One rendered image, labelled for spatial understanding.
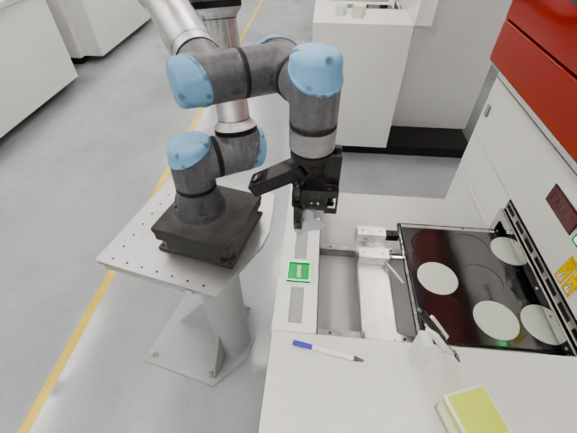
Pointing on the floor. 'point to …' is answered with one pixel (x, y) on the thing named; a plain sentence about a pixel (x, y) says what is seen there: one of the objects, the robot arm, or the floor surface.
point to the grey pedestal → (206, 336)
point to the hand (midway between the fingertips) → (297, 229)
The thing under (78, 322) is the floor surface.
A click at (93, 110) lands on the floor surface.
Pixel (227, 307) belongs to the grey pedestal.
